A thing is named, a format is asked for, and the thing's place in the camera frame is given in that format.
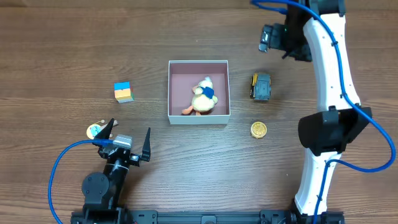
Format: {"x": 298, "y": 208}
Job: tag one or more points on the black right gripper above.
{"x": 277, "y": 38}

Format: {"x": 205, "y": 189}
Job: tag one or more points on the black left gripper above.
{"x": 119, "y": 152}

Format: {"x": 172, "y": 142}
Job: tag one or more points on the grey and yellow toy truck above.
{"x": 260, "y": 86}

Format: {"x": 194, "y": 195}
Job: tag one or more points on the yellow plush duck toy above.
{"x": 204, "y": 98}

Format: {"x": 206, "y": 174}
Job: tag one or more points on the yellow wheel-shaped toy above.
{"x": 258, "y": 129}

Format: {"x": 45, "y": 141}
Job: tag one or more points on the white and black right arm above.
{"x": 314, "y": 31}

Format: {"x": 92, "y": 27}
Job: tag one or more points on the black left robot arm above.
{"x": 102, "y": 189}

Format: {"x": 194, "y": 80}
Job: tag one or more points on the small rattle drum toy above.
{"x": 95, "y": 129}

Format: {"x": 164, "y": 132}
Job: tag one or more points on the multicolour puzzle cube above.
{"x": 123, "y": 92}

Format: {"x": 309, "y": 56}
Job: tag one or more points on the white box with pink interior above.
{"x": 183, "y": 76}

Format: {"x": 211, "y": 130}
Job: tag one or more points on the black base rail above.
{"x": 154, "y": 217}

